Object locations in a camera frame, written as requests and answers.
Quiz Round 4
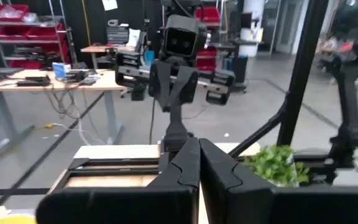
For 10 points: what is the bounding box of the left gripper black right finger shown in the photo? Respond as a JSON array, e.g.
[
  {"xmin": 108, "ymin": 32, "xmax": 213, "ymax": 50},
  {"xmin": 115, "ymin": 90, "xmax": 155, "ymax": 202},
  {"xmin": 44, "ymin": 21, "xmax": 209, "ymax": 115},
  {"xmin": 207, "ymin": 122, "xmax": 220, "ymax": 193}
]
[{"xmin": 200, "ymin": 138, "xmax": 358, "ymax": 224}]

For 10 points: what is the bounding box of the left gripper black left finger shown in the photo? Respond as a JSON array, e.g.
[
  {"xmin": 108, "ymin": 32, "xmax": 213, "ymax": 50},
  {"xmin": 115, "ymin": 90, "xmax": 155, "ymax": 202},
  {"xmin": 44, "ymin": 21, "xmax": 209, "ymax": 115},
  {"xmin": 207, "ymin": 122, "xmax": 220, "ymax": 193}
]
[{"xmin": 35, "ymin": 137, "xmax": 201, "ymax": 224}]

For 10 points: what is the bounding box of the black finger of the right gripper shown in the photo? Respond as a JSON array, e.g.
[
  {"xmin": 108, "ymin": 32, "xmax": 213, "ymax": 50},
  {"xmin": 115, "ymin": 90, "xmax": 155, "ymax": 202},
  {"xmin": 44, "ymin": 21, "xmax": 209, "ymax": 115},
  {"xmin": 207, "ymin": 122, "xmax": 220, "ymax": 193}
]
[
  {"xmin": 149, "ymin": 60, "xmax": 172, "ymax": 112},
  {"xmin": 170, "ymin": 66, "xmax": 199, "ymax": 110}
]

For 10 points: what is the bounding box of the yellow plastic colander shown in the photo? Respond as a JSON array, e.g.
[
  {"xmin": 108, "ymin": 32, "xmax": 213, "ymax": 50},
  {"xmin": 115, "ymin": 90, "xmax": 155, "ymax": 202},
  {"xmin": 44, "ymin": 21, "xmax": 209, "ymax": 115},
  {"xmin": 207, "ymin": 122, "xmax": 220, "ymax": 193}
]
[{"xmin": 0, "ymin": 205, "xmax": 39, "ymax": 224}]

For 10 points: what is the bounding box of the wooden desk with grey legs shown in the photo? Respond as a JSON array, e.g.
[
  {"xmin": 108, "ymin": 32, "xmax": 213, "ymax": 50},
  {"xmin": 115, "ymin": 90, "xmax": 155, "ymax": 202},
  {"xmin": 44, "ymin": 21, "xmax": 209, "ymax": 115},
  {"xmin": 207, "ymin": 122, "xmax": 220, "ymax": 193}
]
[{"xmin": 0, "ymin": 68, "xmax": 127, "ymax": 164}]

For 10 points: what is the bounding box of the small wooden desk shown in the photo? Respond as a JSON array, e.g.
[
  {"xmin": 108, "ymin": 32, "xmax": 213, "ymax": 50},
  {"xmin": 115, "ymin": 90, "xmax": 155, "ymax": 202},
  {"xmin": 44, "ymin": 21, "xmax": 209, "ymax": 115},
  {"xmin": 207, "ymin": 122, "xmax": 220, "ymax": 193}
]
[{"xmin": 80, "ymin": 44, "xmax": 138, "ymax": 70}]

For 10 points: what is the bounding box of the red storage bin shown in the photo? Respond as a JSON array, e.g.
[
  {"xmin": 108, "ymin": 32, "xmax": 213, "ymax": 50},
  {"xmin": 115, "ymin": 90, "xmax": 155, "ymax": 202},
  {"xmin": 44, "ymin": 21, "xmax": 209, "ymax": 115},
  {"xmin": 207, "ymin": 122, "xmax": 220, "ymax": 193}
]
[
  {"xmin": 195, "ymin": 6, "xmax": 222, "ymax": 25},
  {"xmin": 196, "ymin": 46, "xmax": 219, "ymax": 72},
  {"xmin": 0, "ymin": 26, "xmax": 27, "ymax": 41},
  {"xmin": 25, "ymin": 26, "xmax": 67, "ymax": 41},
  {"xmin": 0, "ymin": 3, "xmax": 30, "ymax": 20}
]

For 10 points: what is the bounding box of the green potted plant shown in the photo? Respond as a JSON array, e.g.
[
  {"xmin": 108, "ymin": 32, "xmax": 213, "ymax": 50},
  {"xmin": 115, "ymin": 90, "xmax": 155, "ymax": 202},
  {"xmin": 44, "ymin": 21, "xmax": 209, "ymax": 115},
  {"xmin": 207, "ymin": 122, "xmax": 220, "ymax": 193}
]
[{"xmin": 242, "ymin": 144, "xmax": 310, "ymax": 187}]

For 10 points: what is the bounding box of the black waste bin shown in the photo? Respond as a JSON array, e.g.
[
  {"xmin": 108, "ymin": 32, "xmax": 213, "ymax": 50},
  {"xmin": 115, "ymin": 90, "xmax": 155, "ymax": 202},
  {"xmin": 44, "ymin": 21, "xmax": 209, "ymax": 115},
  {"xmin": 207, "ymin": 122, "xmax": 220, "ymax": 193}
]
[{"xmin": 231, "ymin": 55, "xmax": 249, "ymax": 93}]

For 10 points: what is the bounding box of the blue and white box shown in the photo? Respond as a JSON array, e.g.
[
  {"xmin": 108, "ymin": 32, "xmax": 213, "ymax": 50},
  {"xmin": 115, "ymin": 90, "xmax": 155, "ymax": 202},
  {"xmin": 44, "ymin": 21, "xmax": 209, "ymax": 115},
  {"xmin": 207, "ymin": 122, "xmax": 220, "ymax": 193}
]
[{"xmin": 52, "ymin": 62, "xmax": 72, "ymax": 80}]

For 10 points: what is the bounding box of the white round pillar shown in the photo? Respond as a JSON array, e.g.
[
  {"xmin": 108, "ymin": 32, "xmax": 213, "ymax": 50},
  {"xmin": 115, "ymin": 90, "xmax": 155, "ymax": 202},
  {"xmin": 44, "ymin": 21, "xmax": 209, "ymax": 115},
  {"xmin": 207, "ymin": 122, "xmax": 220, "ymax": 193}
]
[{"xmin": 239, "ymin": 0, "xmax": 266, "ymax": 57}]

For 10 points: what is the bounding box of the black flat device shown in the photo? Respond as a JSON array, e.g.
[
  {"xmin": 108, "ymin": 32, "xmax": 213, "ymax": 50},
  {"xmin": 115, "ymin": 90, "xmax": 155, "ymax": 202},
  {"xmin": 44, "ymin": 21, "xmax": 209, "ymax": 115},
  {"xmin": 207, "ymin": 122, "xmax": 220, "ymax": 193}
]
[{"xmin": 16, "ymin": 75, "xmax": 52, "ymax": 88}]

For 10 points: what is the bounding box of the grey metal storage rack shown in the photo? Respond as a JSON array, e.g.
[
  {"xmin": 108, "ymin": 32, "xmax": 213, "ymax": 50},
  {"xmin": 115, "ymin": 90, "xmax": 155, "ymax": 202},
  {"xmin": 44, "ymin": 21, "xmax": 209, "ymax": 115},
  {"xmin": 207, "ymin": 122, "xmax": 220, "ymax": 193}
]
[{"xmin": 0, "ymin": 0, "xmax": 74, "ymax": 70}]

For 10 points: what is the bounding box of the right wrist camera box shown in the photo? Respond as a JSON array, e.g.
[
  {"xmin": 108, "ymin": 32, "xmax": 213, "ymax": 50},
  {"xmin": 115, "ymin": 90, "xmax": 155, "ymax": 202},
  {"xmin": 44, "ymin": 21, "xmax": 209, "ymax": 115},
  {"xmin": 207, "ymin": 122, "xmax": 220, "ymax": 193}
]
[{"xmin": 162, "ymin": 14, "xmax": 199, "ymax": 60}]

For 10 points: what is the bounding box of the white floor cable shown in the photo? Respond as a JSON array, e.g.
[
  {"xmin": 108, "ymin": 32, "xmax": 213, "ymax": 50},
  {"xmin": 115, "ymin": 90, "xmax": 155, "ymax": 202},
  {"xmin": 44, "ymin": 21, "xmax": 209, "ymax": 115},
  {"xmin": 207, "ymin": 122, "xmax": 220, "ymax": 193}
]
[{"xmin": 59, "ymin": 123, "xmax": 93, "ymax": 146}]

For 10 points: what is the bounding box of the yellow floor cable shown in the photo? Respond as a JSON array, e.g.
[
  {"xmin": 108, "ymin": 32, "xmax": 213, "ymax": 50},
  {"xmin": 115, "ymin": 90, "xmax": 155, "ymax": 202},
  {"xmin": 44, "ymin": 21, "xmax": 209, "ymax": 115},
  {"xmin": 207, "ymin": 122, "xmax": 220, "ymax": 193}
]
[{"xmin": 35, "ymin": 123, "xmax": 62, "ymax": 131}]

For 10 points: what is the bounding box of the black aluminium rig frame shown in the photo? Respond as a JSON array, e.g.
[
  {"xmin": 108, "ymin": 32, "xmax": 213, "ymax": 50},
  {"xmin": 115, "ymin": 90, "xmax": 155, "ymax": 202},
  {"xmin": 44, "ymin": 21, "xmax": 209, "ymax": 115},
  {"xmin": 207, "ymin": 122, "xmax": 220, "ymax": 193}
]
[{"xmin": 50, "ymin": 0, "xmax": 358, "ymax": 195}]

